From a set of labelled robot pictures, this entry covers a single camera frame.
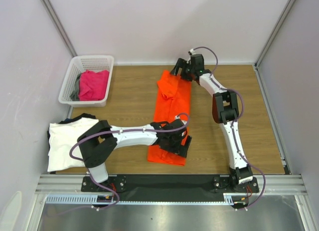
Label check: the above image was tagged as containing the orange t shirt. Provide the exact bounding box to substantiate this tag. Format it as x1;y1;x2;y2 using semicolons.
147;70;191;166

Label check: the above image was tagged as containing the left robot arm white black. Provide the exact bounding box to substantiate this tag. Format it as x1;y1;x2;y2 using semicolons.
76;118;192;191

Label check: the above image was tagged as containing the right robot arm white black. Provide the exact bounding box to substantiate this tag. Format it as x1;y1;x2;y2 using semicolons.
170;54;253;192

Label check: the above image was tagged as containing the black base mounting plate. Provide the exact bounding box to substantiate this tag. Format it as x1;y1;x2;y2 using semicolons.
81;173;260;203

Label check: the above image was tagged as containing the pink t shirt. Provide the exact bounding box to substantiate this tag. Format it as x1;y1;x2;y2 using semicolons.
78;70;110;101

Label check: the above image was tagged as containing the white plastic laundry basket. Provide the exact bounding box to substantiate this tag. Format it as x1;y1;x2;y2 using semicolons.
58;55;114;107

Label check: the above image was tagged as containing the grey t shirt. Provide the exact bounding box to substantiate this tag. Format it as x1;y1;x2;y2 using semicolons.
70;73;82;101

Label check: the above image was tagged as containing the folded white t shirt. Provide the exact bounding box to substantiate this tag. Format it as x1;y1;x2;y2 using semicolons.
47;117;98;172

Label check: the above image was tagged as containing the white cable duct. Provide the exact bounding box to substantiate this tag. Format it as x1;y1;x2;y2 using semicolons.
45;192;247;206

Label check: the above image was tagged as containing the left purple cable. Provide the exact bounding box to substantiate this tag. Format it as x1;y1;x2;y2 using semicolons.
47;113;191;217

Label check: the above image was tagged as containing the right aluminium corner post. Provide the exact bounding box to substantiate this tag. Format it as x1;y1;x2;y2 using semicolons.
254;0;302;67

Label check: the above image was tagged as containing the aluminium corner post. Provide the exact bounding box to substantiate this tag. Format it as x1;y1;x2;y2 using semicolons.
40;0;77;57
254;0;302;67

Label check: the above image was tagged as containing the aluminium frame rail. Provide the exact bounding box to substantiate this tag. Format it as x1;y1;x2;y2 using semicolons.
35;174;307;195

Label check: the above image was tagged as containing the left aluminium corner post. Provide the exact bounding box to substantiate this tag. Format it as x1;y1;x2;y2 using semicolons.
40;0;77;57

